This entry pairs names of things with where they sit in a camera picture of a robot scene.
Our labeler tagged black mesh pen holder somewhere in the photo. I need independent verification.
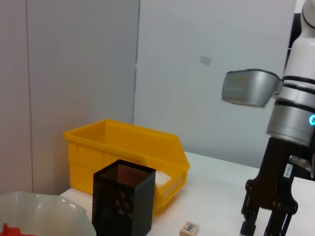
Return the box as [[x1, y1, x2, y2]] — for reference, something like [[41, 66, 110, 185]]
[[92, 159, 157, 236]]

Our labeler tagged small beige eraser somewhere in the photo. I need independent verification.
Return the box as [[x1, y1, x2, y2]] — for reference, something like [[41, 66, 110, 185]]
[[179, 221, 199, 236]]

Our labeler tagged orange fruit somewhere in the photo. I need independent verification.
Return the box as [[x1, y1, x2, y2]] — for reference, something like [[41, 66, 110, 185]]
[[0, 222, 37, 236]]

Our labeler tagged green glass fruit bowl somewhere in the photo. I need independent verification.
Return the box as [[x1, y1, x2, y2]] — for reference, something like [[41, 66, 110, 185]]
[[0, 191, 97, 236]]

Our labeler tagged white paper ball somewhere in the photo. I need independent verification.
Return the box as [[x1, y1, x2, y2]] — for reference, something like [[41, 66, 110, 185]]
[[154, 171, 172, 189]]

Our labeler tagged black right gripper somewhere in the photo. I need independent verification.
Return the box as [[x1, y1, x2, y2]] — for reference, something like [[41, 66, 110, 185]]
[[240, 136, 315, 236]]

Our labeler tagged yellow plastic storage bin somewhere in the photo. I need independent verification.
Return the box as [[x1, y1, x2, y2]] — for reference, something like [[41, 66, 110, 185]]
[[63, 118, 190, 216]]

